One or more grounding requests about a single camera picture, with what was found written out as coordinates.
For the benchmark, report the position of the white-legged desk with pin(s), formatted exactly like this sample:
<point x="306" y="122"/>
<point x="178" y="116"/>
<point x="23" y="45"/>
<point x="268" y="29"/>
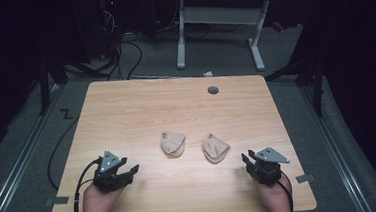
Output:
<point x="219" y="15"/>

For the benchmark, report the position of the person's right hand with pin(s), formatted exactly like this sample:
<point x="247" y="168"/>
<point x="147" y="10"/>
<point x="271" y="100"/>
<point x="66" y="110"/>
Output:
<point x="276" y="196"/>

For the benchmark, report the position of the metal floor rail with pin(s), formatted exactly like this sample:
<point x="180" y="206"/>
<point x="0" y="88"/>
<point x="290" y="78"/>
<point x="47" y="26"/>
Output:
<point x="334" y="152"/>
<point x="16" y="168"/>

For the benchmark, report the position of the crumpled white paper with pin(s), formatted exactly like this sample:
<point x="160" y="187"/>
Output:
<point x="208" y="73"/>

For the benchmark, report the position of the beige sock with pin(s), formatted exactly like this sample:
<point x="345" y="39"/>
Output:
<point x="215" y="148"/>
<point x="173" y="143"/>

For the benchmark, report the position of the person's left hand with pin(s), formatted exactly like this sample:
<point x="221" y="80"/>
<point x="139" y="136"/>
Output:
<point x="97" y="204"/>

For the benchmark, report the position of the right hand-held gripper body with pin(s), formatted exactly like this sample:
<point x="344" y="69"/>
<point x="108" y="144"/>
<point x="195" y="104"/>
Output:
<point x="267" y="167"/>

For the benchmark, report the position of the black metal stand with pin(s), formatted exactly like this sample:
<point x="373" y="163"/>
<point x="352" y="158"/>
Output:
<point x="311" y="77"/>
<point x="45" y="82"/>

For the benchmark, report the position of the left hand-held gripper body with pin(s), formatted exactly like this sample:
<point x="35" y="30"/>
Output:
<point x="109" y="173"/>

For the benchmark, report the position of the grey tape strip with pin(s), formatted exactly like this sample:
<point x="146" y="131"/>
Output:
<point x="59" y="200"/>
<point x="305" y="178"/>

